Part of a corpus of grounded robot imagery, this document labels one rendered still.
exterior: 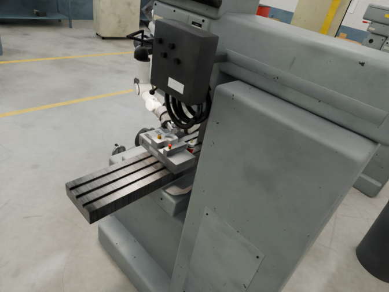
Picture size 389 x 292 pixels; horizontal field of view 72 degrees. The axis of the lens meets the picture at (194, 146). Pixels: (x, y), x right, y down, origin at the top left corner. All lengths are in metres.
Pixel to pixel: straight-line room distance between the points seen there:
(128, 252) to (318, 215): 1.42
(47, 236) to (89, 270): 0.46
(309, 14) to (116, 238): 2.49
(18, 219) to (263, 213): 2.04
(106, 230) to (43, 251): 0.48
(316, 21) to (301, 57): 1.95
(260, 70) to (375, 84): 0.34
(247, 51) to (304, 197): 0.51
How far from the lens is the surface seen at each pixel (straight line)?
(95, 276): 2.17
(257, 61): 0.96
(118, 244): 2.05
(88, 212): 1.28
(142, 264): 1.96
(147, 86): 1.85
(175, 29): 0.83
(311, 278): 2.55
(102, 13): 7.38
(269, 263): 1.10
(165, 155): 1.48
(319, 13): 2.84
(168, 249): 1.74
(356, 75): 0.86
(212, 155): 1.01
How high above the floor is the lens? 1.87
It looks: 33 degrees down
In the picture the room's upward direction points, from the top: 12 degrees clockwise
